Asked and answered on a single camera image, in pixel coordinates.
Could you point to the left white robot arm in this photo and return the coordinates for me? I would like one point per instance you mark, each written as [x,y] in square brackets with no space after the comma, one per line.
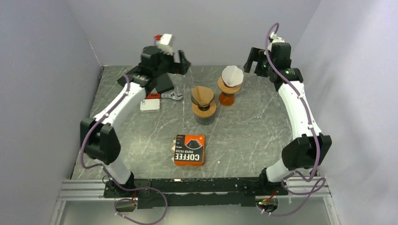
[100,145]

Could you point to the white square adapter box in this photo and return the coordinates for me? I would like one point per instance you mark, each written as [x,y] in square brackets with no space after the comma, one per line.
[150,105]

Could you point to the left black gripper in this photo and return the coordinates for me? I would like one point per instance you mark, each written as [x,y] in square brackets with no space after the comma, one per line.
[180,68]

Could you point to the red handled adjustable wrench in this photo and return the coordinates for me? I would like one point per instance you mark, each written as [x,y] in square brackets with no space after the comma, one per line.
[172,95]

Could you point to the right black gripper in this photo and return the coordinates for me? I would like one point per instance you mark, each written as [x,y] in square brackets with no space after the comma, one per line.
[258,55]

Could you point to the black flat box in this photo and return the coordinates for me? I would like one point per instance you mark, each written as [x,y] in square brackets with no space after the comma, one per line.
[164,84]

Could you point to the grey ribbed glass dripper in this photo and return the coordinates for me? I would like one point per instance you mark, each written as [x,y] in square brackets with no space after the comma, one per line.
[202,106]

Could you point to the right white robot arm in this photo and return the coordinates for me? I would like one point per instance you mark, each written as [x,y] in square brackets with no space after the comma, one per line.
[309,145]

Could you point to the brown paper coffee filter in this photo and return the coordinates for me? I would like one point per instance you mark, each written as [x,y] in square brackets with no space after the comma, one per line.
[202,94]

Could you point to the orange glass carafe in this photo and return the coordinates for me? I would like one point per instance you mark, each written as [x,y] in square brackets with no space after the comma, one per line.
[226,99]

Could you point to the black network switch box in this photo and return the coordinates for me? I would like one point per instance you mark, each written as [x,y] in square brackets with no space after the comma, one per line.
[127,78]

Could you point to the orange coffee filter box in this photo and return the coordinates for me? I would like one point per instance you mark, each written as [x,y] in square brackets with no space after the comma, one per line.
[189,150]

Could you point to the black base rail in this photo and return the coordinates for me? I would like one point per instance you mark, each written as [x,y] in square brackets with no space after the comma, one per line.
[243,191]

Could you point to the white paper coffee filter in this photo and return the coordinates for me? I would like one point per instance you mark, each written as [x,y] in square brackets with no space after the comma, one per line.
[231,69]

